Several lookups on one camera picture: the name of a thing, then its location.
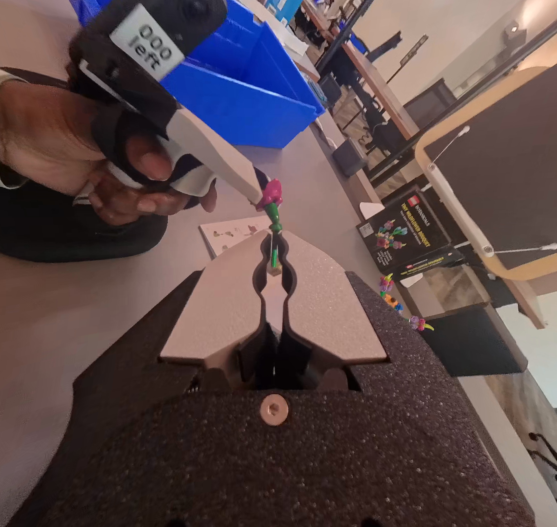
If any wooden side desk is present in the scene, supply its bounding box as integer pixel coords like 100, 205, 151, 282
301, 0, 418, 188

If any square wall tag sign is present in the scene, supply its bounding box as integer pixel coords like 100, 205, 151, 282
399, 34, 430, 60

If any green lego stem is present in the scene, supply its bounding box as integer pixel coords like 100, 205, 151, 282
266, 202, 286, 277

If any person's left hand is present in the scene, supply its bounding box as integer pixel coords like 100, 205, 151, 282
0, 79, 218, 228

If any black light stand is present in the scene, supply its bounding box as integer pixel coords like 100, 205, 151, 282
314, 0, 410, 71

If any small black device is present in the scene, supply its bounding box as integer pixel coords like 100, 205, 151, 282
317, 75, 343, 107

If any magenta lego flower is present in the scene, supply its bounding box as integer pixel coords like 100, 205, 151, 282
259, 178, 285, 208

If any wood edged black board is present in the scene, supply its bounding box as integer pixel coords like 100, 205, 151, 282
414, 64, 557, 282

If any lego instruction booklet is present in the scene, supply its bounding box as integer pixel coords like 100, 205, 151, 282
199, 216, 273, 260

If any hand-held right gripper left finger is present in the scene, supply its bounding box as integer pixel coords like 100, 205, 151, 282
160, 229, 273, 387

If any large blue plastic bin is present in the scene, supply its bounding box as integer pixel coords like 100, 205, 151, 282
57, 0, 328, 150

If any large black block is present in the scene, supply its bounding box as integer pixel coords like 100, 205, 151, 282
418, 304, 530, 379

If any black office chair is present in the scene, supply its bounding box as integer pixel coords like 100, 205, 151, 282
403, 78, 459, 130

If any black lego set box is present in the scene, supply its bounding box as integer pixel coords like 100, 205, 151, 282
356, 191, 455, 277

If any dark grey cube device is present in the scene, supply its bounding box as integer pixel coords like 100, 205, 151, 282
331, 139, 371, 178

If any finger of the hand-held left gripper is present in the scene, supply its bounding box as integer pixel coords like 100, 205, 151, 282
166, 108, 267, 208

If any lego flower bouquet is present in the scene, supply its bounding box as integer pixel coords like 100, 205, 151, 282
375, 272, 435, 335

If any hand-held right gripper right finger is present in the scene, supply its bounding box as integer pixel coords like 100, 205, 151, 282
277, 230, 389, 388

